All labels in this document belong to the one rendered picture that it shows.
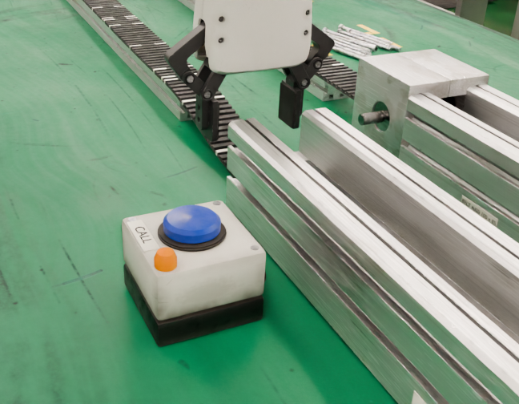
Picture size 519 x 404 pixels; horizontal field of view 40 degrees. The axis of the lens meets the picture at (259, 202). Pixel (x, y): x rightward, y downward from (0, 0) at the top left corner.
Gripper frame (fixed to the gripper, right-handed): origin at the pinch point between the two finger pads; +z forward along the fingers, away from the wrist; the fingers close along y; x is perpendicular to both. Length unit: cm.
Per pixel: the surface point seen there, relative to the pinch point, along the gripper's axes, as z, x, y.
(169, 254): -0.7, 20.1, 15.4
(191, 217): -1.0, 16.8, 12.6
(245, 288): 3.1, 20.7, 10.1
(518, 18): 31, -111, -151
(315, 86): 5.3, -18.0, -18.3
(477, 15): 58, -202, -220
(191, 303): 3.2, 20.6, 14.1
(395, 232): 1.8, 20.0, -2.8
